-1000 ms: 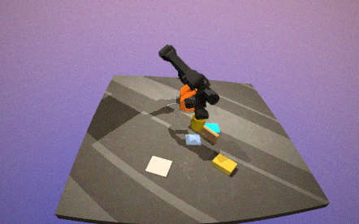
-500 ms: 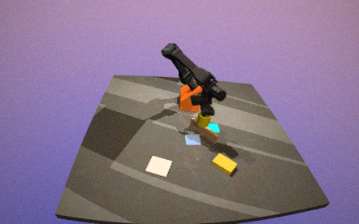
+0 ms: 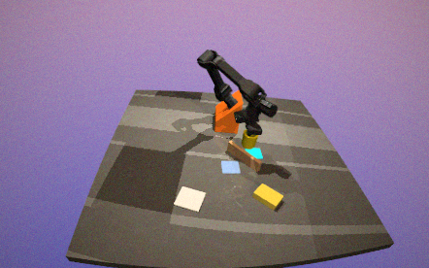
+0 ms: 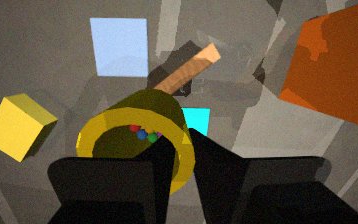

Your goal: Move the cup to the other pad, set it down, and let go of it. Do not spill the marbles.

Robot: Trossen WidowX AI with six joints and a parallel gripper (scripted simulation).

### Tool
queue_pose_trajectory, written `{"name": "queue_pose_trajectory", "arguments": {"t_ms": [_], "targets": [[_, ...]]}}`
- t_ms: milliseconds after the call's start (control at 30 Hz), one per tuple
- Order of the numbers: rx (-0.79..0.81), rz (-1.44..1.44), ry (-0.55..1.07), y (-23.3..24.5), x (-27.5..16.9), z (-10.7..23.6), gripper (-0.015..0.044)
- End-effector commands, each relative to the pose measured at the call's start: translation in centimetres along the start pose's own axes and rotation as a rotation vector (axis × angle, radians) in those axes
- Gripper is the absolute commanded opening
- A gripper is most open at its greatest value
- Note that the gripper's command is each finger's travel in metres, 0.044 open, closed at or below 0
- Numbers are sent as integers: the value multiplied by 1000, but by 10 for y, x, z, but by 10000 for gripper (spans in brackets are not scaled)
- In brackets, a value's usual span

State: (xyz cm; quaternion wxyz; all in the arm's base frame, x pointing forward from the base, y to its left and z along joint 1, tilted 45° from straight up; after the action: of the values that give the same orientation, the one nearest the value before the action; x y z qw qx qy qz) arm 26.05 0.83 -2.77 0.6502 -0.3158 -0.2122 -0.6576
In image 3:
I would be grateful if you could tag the yellow cup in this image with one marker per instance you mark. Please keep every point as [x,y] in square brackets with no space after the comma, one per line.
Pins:
[249,142]

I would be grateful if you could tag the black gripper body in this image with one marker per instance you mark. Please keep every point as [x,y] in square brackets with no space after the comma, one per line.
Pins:
[253,128]

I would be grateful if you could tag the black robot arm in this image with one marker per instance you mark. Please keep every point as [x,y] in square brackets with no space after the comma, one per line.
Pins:
[212,62]

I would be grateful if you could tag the yellow cube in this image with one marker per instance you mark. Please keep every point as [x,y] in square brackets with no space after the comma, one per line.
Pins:
[267,196]

